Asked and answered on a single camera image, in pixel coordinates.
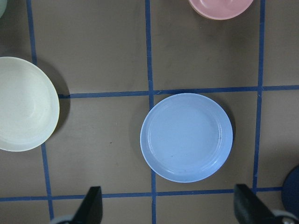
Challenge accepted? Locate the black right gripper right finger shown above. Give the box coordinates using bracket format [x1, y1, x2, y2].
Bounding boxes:
[234, 184, 280, 224]

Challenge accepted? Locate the cream plate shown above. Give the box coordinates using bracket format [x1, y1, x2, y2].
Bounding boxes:
[0, 56, 60, 152]

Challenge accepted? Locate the pink bowl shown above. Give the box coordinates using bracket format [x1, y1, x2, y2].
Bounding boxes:
[188, 0, 253, 20]

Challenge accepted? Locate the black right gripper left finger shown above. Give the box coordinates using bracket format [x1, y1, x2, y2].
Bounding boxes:
[72, 186, 103, 224]

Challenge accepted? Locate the blue plate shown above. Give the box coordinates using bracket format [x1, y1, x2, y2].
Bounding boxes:
[140, 93, 233, 183]

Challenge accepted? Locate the green bowl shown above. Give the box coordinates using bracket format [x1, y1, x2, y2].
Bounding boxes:
[0, 0, 7, 18]

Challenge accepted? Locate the blue saucepan with lid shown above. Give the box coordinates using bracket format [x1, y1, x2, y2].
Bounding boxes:
[281, 166, 299, 217]

